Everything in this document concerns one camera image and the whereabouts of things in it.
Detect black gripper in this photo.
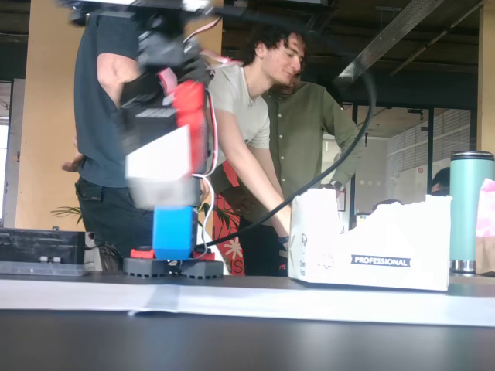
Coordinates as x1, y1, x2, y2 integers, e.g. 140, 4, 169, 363
117, 15, 216, 175

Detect man in dark teal t-shirt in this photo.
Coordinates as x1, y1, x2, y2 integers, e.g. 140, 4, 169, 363
60, 0, 156, 272

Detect man in white t-shirt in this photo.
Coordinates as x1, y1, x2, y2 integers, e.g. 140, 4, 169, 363
199, 25, 309, 248

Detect green potted plant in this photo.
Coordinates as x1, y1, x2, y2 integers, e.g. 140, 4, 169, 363
49, 206, 84, 225

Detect man in olive shirt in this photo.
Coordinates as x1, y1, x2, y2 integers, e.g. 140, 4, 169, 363
210, 75, 360, 277

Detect orange banner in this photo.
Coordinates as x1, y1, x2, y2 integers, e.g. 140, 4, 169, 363
210, 160, 249, 277

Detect black case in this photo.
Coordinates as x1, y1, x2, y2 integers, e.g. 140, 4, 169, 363
0, 227, 87, 267

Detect clear plastic tray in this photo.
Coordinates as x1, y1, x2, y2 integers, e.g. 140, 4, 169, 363
0, 254, 92, 277

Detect white paper sheet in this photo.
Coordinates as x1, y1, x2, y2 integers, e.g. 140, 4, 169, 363
0, 277, 495, 328

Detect grey metal ceiling beam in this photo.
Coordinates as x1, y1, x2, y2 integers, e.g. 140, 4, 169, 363
334, 0, 446, 89

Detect white cardboard box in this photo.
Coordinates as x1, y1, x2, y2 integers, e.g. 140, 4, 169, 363
288, 188, 453, 292

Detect seated person with dark hair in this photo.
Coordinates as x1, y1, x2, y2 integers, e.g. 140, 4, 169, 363
431, 166, 452, 196

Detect teal thermos bottle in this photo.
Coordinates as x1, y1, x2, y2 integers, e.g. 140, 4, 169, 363
449, 151, 495, 276

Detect pink bag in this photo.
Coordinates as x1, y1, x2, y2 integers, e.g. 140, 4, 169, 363
475, 177, 495, 239

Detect brown paper bag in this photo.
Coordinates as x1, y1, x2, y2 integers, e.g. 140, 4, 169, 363
475, 235, 495, 276

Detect red and white servo wires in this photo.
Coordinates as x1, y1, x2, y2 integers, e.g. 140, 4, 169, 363
160, 49, 244, 183

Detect wrist camera on white bar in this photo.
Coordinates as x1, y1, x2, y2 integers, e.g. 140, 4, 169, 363
57, 0, 214, 17

